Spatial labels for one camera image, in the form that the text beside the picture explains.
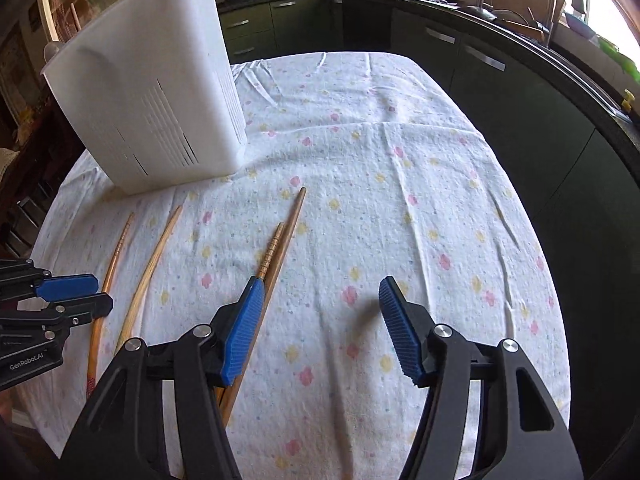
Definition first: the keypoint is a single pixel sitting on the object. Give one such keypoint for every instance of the white floral tablecloth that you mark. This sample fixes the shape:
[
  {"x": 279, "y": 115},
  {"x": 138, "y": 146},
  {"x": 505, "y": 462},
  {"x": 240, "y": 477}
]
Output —
[{"x": 375, "y": 185}]

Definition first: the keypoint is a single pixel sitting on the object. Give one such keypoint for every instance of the kitchen window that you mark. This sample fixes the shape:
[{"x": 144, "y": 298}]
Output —
[{"x": 610, "y": 0}]

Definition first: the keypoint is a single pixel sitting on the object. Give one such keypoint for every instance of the light wooden chopstick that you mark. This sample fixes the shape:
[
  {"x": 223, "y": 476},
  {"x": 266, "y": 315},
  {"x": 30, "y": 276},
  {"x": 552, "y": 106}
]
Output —
[
  {"x": 150, "y": 270},
  {"x": 111, "y": 272}
]

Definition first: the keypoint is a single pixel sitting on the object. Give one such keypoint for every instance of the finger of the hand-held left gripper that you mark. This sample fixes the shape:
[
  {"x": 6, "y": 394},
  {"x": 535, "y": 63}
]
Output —
[
  {"x": 67, "y": 286},
  {"x": 90, "y": 307}
]

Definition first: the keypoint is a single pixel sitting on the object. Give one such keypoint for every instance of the green plastic basket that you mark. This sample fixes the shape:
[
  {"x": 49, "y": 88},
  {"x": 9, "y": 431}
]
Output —
[{"x": 617, "y": 55}]

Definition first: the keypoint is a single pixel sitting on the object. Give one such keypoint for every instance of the white plastic utensil holder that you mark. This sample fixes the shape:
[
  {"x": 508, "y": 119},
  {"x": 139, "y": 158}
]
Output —
[{"x": 150, "y": 60}]

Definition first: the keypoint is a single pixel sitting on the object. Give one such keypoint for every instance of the green lower cabinets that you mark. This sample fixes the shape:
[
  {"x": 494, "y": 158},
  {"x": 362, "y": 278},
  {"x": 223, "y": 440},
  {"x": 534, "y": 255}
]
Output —
[{"x": 500, "y": 100}]

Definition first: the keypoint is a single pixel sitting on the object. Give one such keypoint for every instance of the beige mesh food cover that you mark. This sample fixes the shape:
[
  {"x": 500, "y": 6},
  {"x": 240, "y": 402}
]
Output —
[{"x": 6, "y": 162}]

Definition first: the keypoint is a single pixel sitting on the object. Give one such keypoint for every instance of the steel kitchen sink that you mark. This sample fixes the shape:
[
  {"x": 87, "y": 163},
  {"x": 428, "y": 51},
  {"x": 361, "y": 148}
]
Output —
[{"x": 595, "y": 80}]

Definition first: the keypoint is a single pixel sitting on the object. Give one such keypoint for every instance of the brown wooden chopstick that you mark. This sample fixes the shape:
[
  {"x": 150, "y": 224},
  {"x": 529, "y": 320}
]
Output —
[
  {"x": 270, "y": 255},
  {"x": 285, "y": 240}
]

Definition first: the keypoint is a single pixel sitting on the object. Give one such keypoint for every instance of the dark stone countertop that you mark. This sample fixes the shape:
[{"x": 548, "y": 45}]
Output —
[{"x": 575, "y": 85}]

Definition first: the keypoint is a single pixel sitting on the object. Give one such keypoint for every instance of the dark wooden chair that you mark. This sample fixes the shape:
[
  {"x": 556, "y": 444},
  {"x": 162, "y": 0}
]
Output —
[{"x": 35, "y": 160}]

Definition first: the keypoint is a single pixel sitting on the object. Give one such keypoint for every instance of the yellow pump bottle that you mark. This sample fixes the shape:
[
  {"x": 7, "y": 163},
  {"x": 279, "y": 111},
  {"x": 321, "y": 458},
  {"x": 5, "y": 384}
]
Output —
[{"x": 627, "y": 100}]

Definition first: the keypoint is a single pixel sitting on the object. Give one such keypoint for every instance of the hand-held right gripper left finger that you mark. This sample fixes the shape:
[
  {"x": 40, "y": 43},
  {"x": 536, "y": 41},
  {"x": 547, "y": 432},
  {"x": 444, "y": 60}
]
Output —
[{"x": 242, "y": 335}]

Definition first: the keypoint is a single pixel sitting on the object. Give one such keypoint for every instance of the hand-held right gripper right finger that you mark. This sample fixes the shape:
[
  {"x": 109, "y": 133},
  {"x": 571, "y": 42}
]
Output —
[{"x": 400, "y": 330}]

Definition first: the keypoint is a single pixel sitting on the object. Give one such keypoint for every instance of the black pan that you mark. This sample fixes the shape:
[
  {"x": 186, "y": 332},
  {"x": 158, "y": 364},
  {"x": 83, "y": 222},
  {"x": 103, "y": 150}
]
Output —
[{"x": 480, "y": 12}]

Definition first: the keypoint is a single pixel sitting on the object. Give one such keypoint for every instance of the purple plastic bowl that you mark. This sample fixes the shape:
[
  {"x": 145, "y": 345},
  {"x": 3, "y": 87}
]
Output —
[{"x": 582, "y": 22}]

